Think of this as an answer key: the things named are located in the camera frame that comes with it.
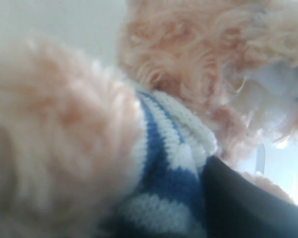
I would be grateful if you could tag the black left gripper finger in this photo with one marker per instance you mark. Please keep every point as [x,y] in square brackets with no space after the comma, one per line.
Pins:
[237,209]

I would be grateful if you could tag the tan teddy bear striped sweater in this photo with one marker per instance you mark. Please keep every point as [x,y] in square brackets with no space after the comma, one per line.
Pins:
[94,152]

